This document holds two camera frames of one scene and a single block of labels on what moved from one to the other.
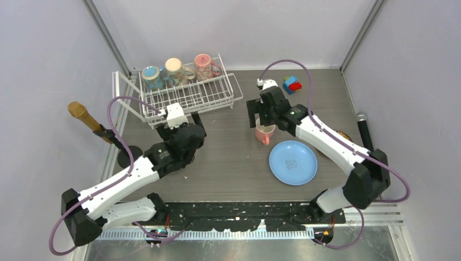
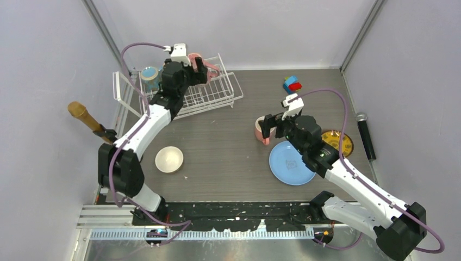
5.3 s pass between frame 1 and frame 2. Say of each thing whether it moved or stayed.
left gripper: moved
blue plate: stayed
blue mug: stayed
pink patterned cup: moved
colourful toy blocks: stayed
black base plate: stayed
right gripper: moved
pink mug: stayed
